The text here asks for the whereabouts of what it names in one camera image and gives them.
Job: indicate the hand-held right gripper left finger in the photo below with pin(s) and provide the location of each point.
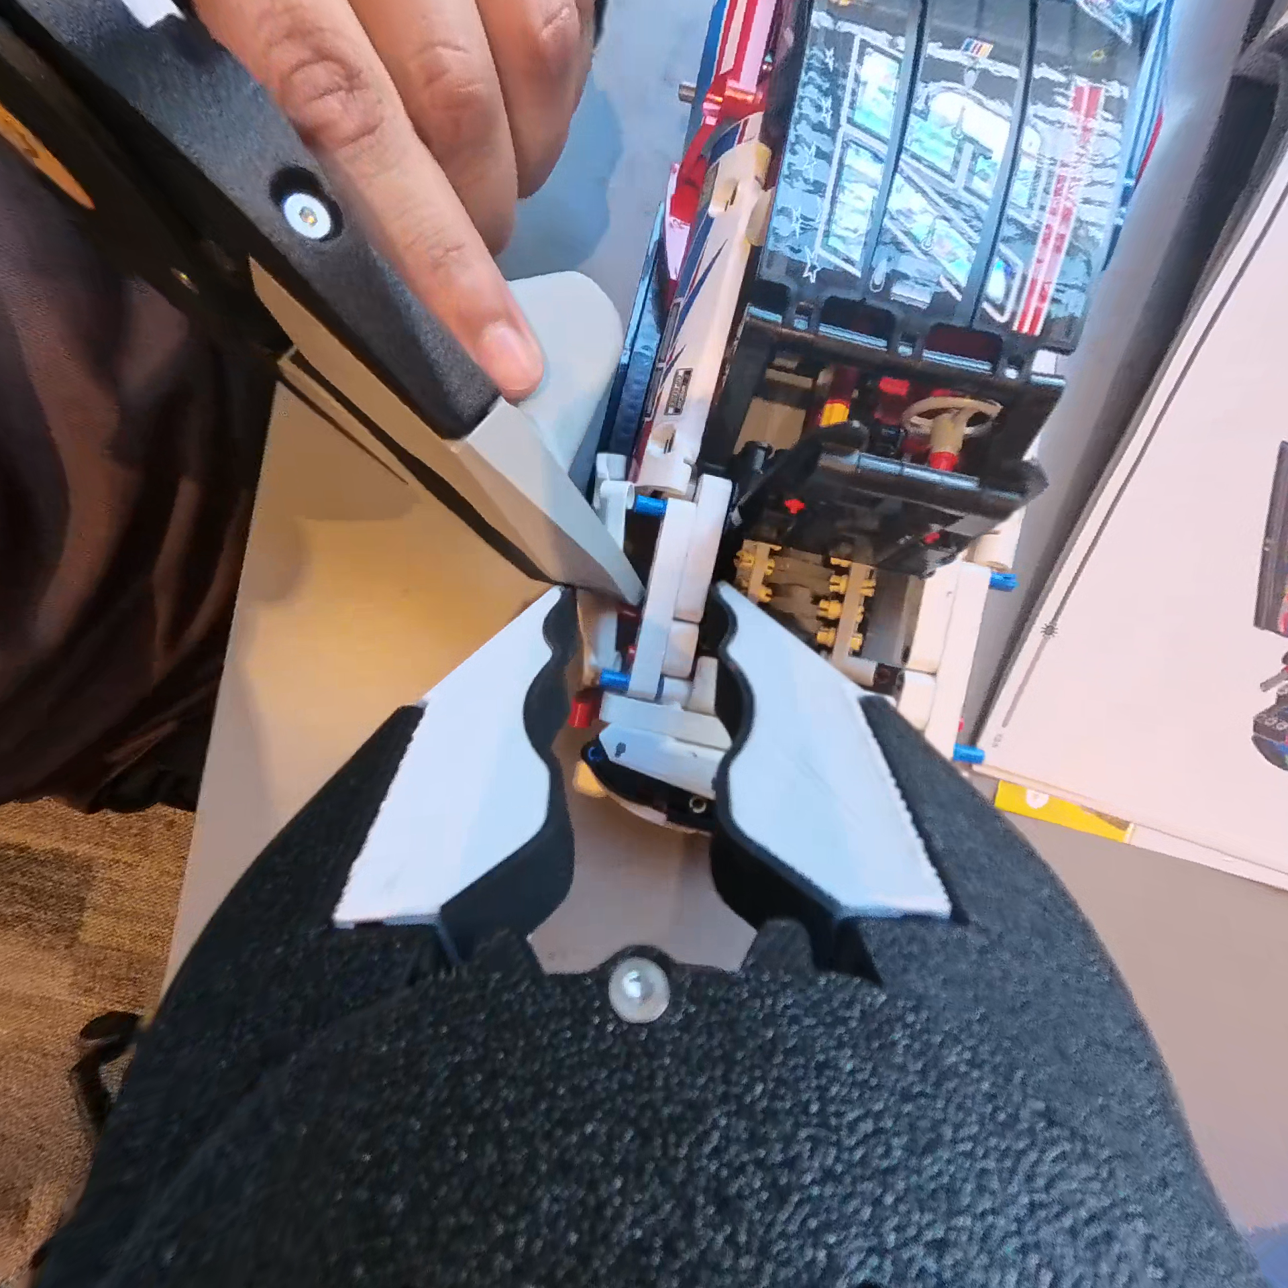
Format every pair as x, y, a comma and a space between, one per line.
452, 795

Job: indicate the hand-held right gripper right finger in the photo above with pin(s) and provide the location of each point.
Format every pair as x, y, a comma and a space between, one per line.
825, 795

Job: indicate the yellow paper leaflet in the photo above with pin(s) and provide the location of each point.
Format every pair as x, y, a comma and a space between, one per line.
1056, 810

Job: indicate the person's left hand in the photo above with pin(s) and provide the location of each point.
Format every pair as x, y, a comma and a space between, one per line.
402, 122

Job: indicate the person's torso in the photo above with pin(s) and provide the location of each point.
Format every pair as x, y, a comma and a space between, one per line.
110, 504

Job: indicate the toy brick race car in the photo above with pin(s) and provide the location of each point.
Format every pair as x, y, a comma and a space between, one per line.
905, 202

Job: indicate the open instruction booklet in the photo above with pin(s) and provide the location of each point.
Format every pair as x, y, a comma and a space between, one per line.
1136, 654

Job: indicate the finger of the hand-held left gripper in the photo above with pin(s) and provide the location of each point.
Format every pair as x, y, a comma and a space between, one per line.
534, 484
342, 393

